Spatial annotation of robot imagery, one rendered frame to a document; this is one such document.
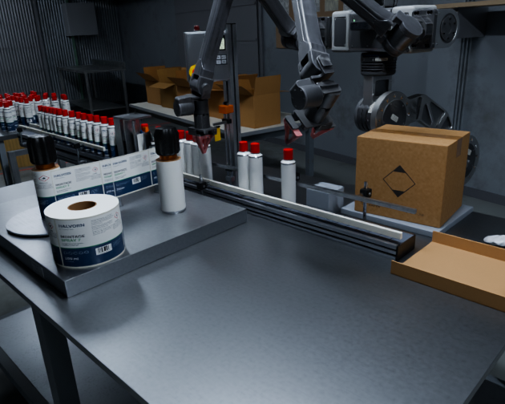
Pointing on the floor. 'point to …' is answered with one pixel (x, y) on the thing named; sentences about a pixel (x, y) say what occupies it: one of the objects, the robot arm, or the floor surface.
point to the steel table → (94, 84)
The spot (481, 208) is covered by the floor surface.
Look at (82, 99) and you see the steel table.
